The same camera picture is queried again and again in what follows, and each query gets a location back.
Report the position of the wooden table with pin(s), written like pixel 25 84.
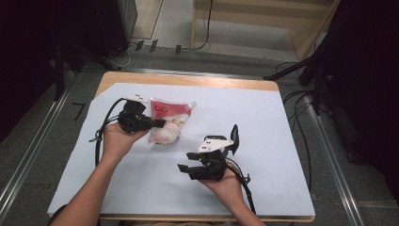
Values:
pixel 188 80

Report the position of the black cabinet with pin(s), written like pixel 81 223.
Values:
pixel 116 25

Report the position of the person's right hand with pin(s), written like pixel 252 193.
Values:
pixel 229 190

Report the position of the person's dark clothing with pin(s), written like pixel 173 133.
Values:
pixel 55 218

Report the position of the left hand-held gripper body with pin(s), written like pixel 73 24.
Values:
pixel 133 121

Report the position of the metal floor rail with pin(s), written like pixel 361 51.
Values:
pixel 335 163
pixel 28 157

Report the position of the white paper sheet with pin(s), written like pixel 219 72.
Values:
pixel 276 157

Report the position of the light wooden shelf frame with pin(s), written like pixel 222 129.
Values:
pixel 251 19

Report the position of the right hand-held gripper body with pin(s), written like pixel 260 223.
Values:
pixel 210 169

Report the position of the red and white refill pouch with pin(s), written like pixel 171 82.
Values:
pixel 171 125

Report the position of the clear jar with black lid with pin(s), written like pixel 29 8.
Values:
pixel 234 138

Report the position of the person's left hand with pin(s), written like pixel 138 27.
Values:
pixel 117 142

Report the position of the black tape strip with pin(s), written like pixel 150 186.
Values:
pixel 153 45
pixel 178 49
pixel 139 45

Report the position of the black tripod stand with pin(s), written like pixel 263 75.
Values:
pixel 316 81
pixel 59 72

